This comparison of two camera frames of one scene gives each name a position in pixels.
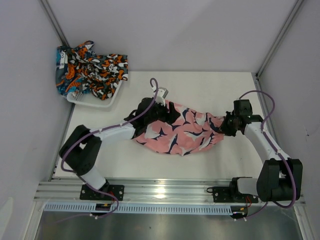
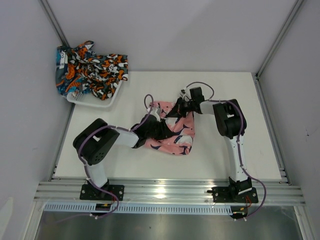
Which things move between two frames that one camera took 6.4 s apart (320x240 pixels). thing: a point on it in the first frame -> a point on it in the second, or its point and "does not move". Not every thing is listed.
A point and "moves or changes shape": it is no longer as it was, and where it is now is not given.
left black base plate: [89, 193] does not move
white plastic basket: [88, 98] does not move
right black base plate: [224, 194] does not move
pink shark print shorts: [194, 131] moves or changes shape
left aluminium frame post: [53, 21] does not move
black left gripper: [173, 114] -> [165, 132]
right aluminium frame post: [279, 39] does not move
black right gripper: [223, 129] -> [178, 111]
